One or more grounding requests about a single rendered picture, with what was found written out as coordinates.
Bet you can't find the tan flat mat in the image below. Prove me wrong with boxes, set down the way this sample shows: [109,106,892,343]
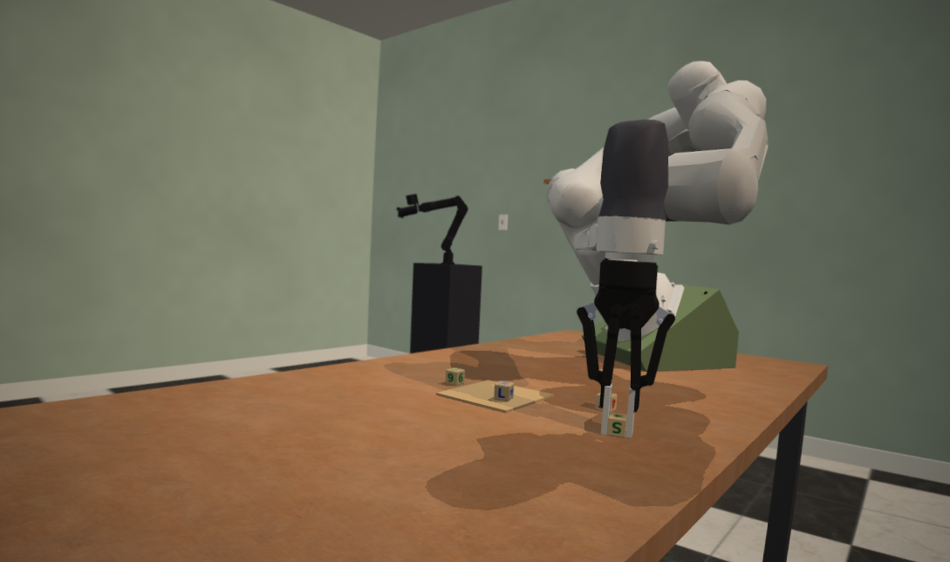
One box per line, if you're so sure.
[436,380,554,413]

